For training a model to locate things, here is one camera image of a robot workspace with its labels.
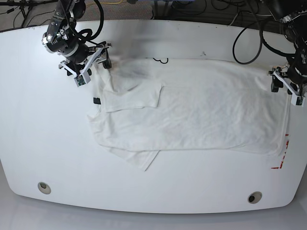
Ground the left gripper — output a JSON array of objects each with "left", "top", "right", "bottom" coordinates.
[{"left": 268, "top": 63, "right": 307, "bottom": 97}]

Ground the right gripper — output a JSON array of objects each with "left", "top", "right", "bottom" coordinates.
[{"left": 59, "top": 42, "right": 112, "bottom": 77}]

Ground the white printed T-shirt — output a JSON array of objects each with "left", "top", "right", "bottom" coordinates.
[{"left": 89, "top": 59, "right": 290, "bottom": 171}]

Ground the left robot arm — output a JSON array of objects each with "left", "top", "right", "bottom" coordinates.
[{"left": 232, "top": 0, "right": 307, "bottom": 106}]

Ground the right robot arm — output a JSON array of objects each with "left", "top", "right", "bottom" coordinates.
[{"left": 42, "top": 0, "right": 112, "bottom": 81}]

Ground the red tape rectangle marking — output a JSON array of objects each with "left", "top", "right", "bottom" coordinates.
[{"left": 271, "top": 133, "right": 290, "bottom": 170}]

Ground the black tripod stand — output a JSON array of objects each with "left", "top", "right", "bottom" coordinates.
[{"left": 0, "top": 0, "right": 57, "bottom": 29}]

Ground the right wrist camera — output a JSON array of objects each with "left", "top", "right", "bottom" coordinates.
[{"left": 73, "top": 74, "right": 91, "bottom": 87}]

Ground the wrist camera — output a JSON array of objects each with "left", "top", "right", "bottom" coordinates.
[
  {"left": 291, "top": 94, "right": 306, "bottom": 107},
  {"left": 73, "top": 74, "right": 91, "bottom": 87}
]

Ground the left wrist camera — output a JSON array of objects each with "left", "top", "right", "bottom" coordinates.
[{"left": 291, "top": 94, "right": 306, "bottom": 107}]

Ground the yellow floor cable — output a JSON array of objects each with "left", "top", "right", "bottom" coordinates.
[{"left": 86, "top": 0, "right": 123, "bottom": 8}]

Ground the right table cable grommet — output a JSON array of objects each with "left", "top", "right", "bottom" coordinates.
[{"left": 248, "top": 191, "right": 262, "bottom": 204}]

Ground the table cable grommet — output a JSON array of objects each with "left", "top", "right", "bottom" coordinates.
[
  {"left": 37, "top": 182, "right": 51, "bottom": 195},
  {"left": 248, "top": 191, "right": 262, "bottom": 204}
]

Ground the left table cable grommet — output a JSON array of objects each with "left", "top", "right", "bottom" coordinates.
[{"left": 37, "top": 182, "right": 51, "bottom": 195}]

